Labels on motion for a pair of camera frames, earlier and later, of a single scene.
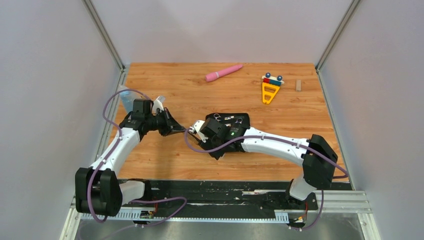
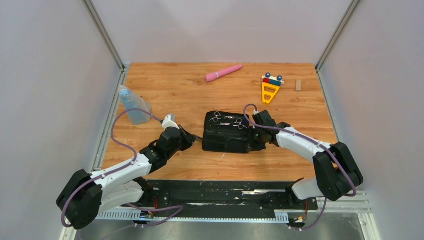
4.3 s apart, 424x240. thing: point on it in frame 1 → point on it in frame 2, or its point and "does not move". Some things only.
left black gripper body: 160,122 → 184,144
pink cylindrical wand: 216,75 does not move
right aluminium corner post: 340,26 does not move
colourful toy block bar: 276,80 does not move
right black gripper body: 209,144 → 256,141
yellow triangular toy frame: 272,95 does not move
